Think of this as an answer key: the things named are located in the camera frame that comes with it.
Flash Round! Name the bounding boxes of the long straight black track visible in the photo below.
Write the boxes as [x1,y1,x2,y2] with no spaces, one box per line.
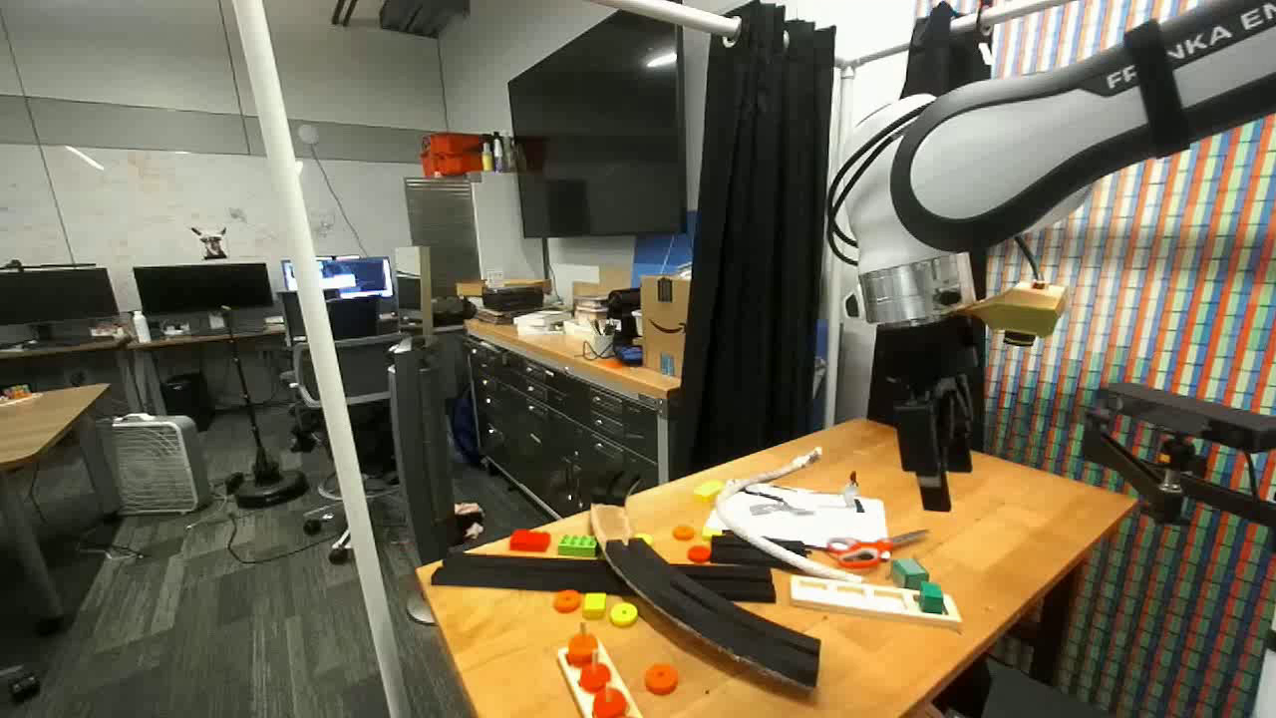
[432,548,776,605]

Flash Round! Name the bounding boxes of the white pole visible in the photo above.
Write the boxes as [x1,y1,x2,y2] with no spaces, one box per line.
[228,0,416,718]

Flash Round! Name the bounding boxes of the black floor stand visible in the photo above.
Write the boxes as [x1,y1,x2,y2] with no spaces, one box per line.
[216,304,312,512]

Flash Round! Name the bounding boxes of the short straight black track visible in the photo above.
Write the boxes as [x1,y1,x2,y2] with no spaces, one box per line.
[711,530,800,575]

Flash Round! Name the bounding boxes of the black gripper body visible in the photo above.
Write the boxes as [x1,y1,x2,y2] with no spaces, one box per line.
[872,316,990,417]

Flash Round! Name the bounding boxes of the lit computer monitor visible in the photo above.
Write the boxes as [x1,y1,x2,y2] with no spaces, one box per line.
[276,252,400,304]

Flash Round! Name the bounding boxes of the cardboard shipping box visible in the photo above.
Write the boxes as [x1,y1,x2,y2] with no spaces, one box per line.
[638,271,695,381]

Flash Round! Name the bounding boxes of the black camera stand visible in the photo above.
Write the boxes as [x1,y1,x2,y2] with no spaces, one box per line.
[1082,377,1276,530]

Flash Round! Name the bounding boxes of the orange storage box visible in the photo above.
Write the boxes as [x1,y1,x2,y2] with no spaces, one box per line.
[420,133,489,179]

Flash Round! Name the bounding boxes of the dark workbench with drawers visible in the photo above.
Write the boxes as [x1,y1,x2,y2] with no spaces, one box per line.
[464,316,691,522]

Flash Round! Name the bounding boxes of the shape sorter board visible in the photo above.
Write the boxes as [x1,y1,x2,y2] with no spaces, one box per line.
[791,569,966,631]

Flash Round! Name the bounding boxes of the wooden desk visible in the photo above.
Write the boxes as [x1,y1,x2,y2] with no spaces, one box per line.
[0,377,111,631]

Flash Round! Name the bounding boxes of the white curtain rod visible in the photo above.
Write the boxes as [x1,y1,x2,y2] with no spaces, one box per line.
[594,0,747,40]
[842,0,1067,70]

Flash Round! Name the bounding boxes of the white box fan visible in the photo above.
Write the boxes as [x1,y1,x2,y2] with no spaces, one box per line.
[101,409,211,517]

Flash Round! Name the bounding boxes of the silver metal cabinet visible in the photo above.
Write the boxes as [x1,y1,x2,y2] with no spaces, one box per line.
[402,174,484,311]

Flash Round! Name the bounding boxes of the dark computer monitor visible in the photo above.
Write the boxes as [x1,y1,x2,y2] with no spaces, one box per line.
[130,258,276,319]

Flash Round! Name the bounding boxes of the white paper sheet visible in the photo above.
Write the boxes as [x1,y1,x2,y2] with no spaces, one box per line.
[715,474,892,550]

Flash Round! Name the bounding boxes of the colourful checkered backdrop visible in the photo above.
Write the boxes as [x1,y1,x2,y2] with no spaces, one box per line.
[971,0,1276,718]

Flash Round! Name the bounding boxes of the curved black track piece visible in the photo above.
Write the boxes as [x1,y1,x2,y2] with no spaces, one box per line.
[589,501,824,692]

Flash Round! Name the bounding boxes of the orange handled scissors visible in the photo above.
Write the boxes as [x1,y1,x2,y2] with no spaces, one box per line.
[795,526,934,575]

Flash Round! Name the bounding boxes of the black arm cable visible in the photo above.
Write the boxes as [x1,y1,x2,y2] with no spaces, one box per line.
[824,95,934,266]

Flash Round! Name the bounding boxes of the black wall television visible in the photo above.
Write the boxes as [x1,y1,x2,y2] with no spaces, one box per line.
[505,13,691,243]

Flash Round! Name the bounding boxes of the black countertop appliance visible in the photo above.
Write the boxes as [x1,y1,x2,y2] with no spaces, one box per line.
[589,286,650,368]

